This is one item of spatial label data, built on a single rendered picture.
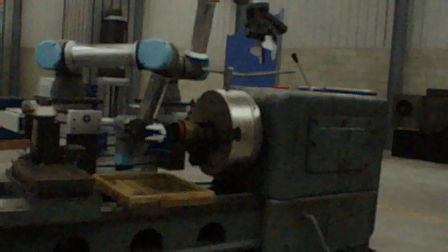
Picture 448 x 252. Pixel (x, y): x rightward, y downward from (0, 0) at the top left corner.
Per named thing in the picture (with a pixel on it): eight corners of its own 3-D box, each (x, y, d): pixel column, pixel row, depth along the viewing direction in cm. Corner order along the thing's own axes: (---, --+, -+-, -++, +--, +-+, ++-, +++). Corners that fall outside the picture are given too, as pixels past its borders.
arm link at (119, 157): (139, 163, 198) (141, 136, 197) (130, 167, 187) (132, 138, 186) (121, 161, 199) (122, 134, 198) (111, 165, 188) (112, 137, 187)
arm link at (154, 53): (49, 71, 200) (178, 71, 193) (30, 70, 186) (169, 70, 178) (49, 42, 200) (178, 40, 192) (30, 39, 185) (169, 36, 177)
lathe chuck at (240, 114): (202, 158, 200) (215, 82, 193) (245, 188, 175) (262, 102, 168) (183, 158, 196) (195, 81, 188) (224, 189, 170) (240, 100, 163)
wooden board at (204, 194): (165, 181, 192) (166, 171, 192) (214, 203, 162) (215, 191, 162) (91, 185, 176) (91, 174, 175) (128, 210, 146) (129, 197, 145)
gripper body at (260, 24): (245, 39, 181) (242, 8, 183) (263, 42, 186) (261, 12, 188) (257, 33, 175) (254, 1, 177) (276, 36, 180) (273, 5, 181)
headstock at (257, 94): (308, 170, 243) (315, 91, 240) (386, 190, 203) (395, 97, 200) (205, 175, 211) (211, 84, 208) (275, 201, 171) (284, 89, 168)
